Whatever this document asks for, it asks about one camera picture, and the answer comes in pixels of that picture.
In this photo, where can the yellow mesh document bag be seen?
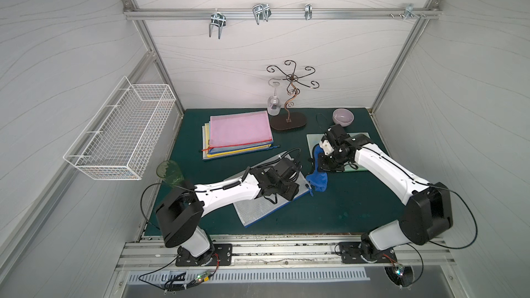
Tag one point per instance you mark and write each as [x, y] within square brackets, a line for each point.
[207, 155]

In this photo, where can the aluminium cross rail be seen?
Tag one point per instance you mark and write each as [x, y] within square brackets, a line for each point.
[240, 14]

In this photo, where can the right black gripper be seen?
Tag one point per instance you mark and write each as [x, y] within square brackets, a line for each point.
[323, 161]

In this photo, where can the blue microfibre cloth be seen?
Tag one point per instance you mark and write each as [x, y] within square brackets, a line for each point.
[318, 180]

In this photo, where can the light blue document bag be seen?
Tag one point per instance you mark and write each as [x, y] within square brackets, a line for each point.
[238, 148]

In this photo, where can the white wire basket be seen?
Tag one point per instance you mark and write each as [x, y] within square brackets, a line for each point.
[118, 142]

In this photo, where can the green plastic cup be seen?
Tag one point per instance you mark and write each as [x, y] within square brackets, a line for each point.
[170, 172]

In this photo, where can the wine glass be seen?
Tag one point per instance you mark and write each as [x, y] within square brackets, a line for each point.
[273, 104]

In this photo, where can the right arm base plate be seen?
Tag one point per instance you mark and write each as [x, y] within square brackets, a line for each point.
[352, 252]

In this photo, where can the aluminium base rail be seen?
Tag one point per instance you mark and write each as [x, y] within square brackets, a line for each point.
[275, 251]

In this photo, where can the metal hook clip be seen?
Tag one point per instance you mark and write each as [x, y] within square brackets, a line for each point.
[308, 12]
[218, 22]
[408, 13]
[261, 12]

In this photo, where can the white vent strip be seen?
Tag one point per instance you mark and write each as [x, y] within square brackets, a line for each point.
[266, 275]

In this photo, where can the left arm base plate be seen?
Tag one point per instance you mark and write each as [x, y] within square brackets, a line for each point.
[217, 254]

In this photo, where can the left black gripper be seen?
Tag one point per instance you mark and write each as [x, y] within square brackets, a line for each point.
[293, 186]

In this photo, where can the pink mesh document bag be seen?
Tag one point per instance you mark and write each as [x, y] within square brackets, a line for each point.
[227, 133]

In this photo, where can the pink ceramic bowl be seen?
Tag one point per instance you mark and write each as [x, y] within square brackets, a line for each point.
[343, 117]

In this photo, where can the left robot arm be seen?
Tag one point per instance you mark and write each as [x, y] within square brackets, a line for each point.
[180, 212]

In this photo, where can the metal scroll glass rack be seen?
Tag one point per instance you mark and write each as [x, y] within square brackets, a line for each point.
[291, 120]

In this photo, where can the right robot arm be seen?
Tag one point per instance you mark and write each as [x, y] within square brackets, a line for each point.
[427, 206]

